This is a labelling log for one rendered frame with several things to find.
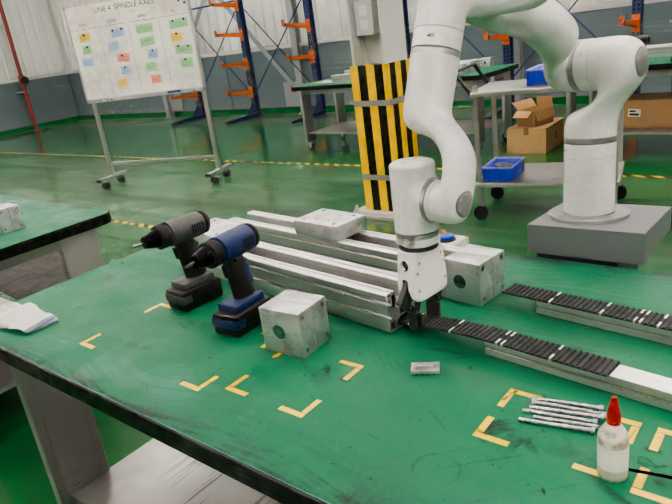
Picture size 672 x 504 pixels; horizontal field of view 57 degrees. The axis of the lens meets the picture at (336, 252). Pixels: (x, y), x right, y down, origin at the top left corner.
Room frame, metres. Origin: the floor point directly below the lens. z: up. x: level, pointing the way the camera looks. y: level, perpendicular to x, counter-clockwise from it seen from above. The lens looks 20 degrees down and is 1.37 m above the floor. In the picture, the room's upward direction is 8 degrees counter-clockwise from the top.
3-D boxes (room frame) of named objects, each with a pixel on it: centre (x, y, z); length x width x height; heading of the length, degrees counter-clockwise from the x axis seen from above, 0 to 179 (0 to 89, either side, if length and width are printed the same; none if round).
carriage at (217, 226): (1.62, 0.32, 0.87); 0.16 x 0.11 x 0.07; 42
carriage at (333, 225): (1.57, 0.01, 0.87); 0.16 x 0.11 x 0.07; 42
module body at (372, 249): (1.57, 0.01, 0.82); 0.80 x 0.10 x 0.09; 42
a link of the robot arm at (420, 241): (1.10, -0.16, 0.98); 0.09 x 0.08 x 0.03; 133
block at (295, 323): (1.13, 0.09, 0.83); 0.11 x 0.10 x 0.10; 143
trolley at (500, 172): (4.10, -1.48, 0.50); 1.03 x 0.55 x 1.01; 61
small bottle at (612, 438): (0.64, -0.32, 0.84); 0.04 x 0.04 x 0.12
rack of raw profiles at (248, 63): (11.61, 1.34, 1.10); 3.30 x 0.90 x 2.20; 49
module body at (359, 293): (1.44, 0.15, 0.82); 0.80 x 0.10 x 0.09; 42
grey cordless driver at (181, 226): (1.40, 0.38, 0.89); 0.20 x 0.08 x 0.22; 136
